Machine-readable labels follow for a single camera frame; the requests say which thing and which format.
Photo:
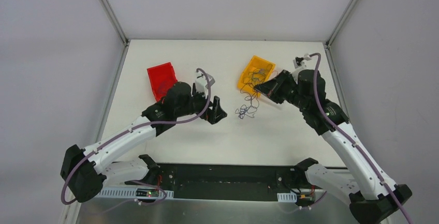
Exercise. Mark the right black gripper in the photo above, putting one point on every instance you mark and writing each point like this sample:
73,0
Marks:
280,88

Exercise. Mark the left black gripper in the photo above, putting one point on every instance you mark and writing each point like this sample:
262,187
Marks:
206,108

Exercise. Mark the orange plastic bin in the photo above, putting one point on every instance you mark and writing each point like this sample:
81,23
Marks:
257,71

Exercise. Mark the red plastic bin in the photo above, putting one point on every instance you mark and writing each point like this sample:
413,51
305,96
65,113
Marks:
162,78

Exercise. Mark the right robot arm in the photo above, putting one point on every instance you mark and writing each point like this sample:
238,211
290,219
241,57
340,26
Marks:
373,195

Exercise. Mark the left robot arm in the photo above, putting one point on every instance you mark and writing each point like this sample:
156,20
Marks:
87,170

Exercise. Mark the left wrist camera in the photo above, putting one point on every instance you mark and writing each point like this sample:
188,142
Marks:
202,82

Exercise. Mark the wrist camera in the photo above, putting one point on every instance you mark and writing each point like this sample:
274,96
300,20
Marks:
202,82
299,64

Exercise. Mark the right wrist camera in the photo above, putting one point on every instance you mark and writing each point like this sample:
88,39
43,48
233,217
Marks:
299,64

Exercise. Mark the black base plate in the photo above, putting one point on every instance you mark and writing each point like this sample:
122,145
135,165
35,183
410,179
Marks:
231,182

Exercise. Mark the right white cable duct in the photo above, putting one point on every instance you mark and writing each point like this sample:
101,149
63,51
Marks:
287,197

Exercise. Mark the white cable duct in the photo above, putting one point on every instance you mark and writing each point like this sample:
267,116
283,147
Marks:
144,193
287,197

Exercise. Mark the left white cable duct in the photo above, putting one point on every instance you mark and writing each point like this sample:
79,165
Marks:
144,193

